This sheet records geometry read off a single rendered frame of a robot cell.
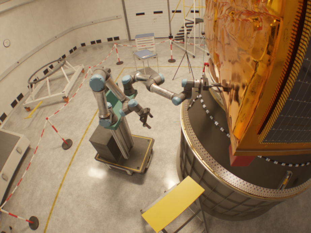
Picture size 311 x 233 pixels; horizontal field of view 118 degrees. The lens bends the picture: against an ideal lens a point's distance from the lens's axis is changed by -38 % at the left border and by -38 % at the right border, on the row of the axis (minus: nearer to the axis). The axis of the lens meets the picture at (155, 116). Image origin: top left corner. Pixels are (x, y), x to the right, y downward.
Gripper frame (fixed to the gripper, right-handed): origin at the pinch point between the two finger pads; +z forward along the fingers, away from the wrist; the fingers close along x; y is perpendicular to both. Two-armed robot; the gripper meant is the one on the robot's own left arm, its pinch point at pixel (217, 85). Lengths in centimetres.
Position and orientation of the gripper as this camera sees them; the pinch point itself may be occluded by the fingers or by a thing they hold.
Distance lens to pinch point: 134.3
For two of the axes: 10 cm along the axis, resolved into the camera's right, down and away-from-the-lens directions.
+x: 1.8, -7.1, 6.8
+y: -1.0, -7.0, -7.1
